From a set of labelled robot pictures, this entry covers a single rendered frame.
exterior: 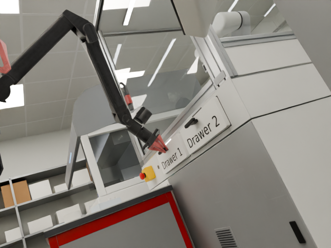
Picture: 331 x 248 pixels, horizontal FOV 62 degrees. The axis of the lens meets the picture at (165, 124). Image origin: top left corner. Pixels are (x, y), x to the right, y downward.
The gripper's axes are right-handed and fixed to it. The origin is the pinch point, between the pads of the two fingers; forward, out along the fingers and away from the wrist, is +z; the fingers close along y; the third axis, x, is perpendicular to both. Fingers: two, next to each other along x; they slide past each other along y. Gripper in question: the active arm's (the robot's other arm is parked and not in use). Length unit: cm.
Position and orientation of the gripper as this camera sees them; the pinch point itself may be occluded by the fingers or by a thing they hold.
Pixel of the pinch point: (165, 150)
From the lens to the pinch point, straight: 126.0
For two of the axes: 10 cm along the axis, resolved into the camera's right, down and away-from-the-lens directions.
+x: -3.5, 4.0, 8.5
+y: 4.8, -7.0, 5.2
